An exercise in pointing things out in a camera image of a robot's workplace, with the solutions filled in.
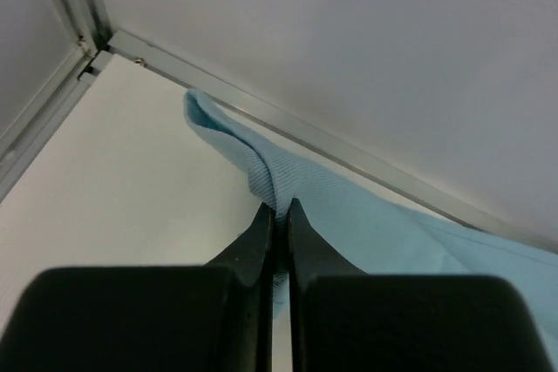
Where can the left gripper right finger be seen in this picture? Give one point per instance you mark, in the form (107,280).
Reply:
(343,319)

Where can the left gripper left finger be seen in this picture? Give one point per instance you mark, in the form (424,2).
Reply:
(213,317)

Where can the light blue trousers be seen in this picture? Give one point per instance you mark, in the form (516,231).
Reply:
(376,235)

